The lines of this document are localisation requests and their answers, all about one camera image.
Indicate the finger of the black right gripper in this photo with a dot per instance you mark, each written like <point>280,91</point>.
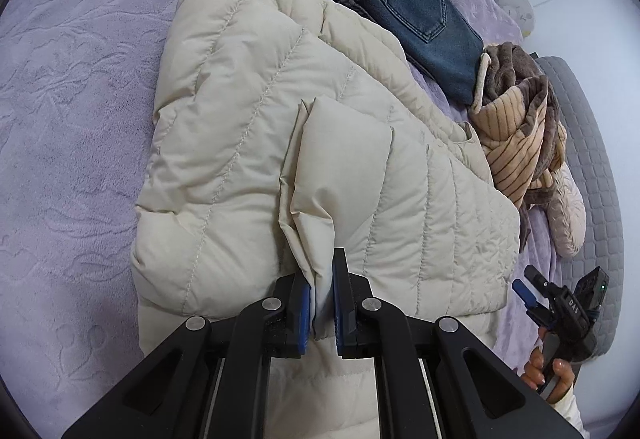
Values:
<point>535,278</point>

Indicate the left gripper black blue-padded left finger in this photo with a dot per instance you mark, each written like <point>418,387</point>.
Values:
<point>207,379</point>

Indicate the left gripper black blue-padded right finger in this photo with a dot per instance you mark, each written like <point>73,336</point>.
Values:
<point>434,379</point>

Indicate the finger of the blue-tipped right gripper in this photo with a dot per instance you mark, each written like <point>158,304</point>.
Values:
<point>526,295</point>

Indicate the cream quilted down jacket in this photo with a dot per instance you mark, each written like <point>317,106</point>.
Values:
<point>286,129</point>

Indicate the cream knitted cushion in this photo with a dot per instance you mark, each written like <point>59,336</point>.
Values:
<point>566,214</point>

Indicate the grey quilted headboard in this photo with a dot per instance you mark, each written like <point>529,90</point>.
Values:
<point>591,170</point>

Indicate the brown striped fleece garment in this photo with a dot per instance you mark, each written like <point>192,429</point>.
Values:
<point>517,118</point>

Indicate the white round pillow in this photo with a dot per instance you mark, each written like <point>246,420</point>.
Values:
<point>521,12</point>

